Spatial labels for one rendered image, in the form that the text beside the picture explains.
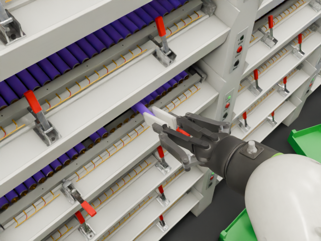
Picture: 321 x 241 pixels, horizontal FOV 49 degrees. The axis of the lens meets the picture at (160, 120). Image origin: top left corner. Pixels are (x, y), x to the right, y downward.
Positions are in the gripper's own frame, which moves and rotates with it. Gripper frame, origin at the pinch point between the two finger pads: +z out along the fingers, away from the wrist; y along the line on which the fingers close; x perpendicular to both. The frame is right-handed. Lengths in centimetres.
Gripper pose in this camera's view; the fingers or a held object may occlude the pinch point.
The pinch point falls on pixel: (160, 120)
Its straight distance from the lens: 74.1
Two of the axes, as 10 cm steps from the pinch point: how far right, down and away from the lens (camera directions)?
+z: -6.8, -3.6, 6.4
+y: -7.1, 5.4, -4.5
